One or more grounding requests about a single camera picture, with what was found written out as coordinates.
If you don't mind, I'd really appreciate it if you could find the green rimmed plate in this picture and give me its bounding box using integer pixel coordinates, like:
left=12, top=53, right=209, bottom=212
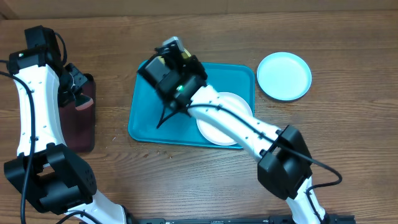
left=157, top=47, right=191, bottom=64

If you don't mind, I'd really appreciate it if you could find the green and red sponge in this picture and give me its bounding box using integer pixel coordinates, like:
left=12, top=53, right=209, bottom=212
left=75, top=94, right=94, bottom=111

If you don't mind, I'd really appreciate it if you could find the white plate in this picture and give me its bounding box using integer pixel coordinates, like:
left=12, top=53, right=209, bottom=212
left=197, top=92, right=253, bottom=146

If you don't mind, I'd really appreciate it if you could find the light blue plate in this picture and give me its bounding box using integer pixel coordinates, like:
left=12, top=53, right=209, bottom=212
left=256, top=52, right=312, bottom=101

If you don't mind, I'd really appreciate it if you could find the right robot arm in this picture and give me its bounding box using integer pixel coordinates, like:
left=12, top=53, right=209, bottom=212
left=152, top=43, right=342, bottom=223

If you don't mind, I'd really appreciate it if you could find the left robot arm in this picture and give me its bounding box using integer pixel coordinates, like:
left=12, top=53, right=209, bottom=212
left=4, top=26, right=135, bottom=223

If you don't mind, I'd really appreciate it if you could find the black and maroon tray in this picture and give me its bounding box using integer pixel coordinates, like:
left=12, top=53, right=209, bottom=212
left=59, top=73, right=96, bottom=153

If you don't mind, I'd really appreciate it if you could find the teal plastic serving tray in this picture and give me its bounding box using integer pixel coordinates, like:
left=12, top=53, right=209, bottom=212
left=127, top=62, right=256, bottom=148

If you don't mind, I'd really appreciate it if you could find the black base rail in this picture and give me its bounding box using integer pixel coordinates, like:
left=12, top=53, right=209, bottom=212
left=138, top=215, right=356, bottom=224

